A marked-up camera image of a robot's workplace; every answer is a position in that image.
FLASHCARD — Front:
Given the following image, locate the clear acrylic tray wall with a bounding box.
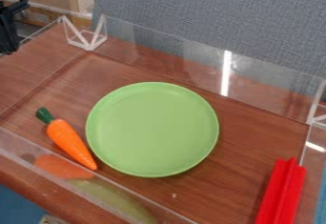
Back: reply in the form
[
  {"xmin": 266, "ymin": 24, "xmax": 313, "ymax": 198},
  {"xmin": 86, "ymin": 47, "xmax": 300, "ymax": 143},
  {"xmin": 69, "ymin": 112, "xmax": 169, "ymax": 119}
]
[{"xmin": 0, "ymin": 17, "xmax": 326, "ymax": 224}]

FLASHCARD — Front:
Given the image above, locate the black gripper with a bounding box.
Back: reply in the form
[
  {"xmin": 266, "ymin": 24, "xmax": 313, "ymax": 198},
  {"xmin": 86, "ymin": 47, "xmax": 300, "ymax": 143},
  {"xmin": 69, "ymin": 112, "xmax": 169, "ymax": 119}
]
[{"xmin": 0, "ymin": 0, "xmax": 30, "ymax": 54}]

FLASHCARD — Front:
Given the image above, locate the red plastic bracket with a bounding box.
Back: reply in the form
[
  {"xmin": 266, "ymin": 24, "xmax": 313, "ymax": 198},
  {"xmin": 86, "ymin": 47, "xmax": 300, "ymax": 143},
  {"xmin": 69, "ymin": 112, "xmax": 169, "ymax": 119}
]
[{"xmin": 256, "ymin": 157, "xmax": 307, "ymax": 224}]

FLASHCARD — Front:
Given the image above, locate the green round plate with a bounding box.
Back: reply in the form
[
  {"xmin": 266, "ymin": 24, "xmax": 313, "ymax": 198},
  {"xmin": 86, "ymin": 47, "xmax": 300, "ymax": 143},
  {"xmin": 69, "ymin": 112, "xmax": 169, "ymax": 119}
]
[{"xmin": 86, "ymin": 82, "xmax": 221, "ymax": 178}]

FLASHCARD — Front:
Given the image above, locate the orange toy carrot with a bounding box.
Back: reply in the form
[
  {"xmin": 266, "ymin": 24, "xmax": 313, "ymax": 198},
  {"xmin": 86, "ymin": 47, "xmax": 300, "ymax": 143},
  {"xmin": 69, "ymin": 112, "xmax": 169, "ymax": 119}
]
[{"xmin": 37, "ymin": 108, "xmax": 98, "ymax": 171}]

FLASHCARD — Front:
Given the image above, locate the clear acrylic triangle bracket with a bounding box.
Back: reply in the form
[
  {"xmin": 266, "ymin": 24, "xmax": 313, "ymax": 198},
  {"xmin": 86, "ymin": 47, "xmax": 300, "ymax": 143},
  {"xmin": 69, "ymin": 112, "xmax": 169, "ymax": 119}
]
[{"xmin": 62, "ymin": 16, "xmax": 107, "ymax": 51}]

